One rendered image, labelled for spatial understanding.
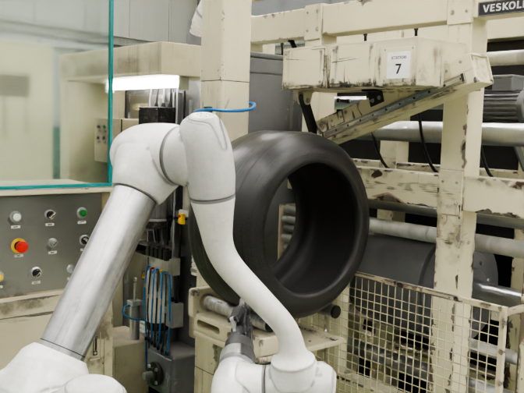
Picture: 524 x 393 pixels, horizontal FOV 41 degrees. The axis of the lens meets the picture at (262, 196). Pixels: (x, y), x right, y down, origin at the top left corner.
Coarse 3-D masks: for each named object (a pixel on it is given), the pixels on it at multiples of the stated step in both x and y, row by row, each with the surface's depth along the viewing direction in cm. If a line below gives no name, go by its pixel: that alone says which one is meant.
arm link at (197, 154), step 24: (192, 120) 148; (216, 120) 149; (168, 144) 151; (192, 144) 148; (216, 144) 148; (168, 168) 152; (192, 168) 149; (216, 168) 148; (192, 192) 151; (216, 192) 150
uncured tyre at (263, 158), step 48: (240, 144) 221; (288, 144) 213; (336, 144) 228; (240, 192) 205; (336, 192) 249; (192, 240) 220; (240, 240) 204; (336, 240) 250; (288, 288) 248; (336, 288) 228
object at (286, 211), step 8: (280, 208) 279; (288, 208) 277; (280, 216) 279; (288, 216) 277; (280, 224) 279; (288, 224) 282; (280, 232) 280; (288, 232) 282; (280, 240) 280; (288, 240) 277; (280, 248) 281; (280, 256) 281
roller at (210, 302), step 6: (204, 300) 240; (210, 300) 238; (216, 300) 236; (222, 300) 235; (204, 306) 240; (210, 306) 237; (216, 306) 234; (222, 306) 232; (228, 306) 230; (216, 312) 236; (222, 312) 232; (228, 312) 229; (252, 312) 222; (252, 318) 220; (258, 318) 218; (258, 324) 217; (264, 324) 215; (264, 330) 216; (270, 330) 215
